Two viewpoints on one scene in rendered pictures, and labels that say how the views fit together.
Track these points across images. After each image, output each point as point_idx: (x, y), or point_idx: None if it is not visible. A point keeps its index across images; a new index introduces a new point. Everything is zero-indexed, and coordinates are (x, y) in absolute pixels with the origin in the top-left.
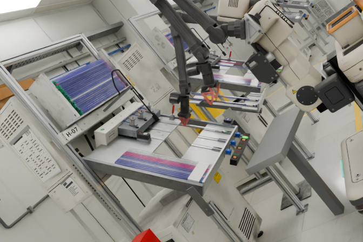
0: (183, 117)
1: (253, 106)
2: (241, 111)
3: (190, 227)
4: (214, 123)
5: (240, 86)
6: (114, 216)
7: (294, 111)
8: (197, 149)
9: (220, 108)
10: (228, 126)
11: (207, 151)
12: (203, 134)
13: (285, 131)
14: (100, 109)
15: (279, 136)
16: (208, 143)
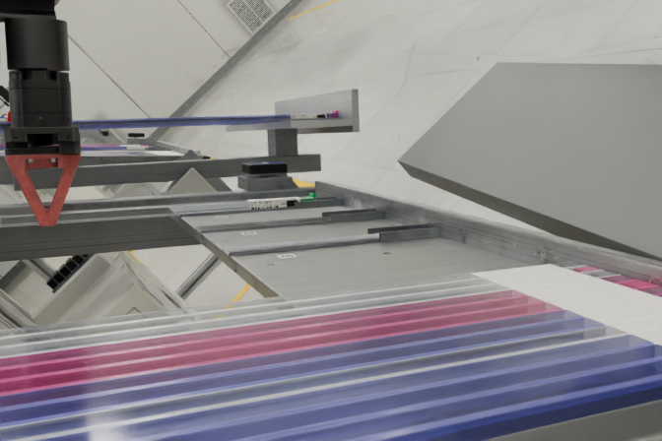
0: (45, 154)
1: (320, 117)
2: (242, 174)
3: None
4: (203, 195)
5: (128, 162)
6: None
7: (512, 80)
8: (310, 257)
9: (149, 178)
10: (278, 196)
11: (374, 250)
12: (211, 223)
13: (629, 86)
14: None
15: (621, 109)
16: (309, 233)
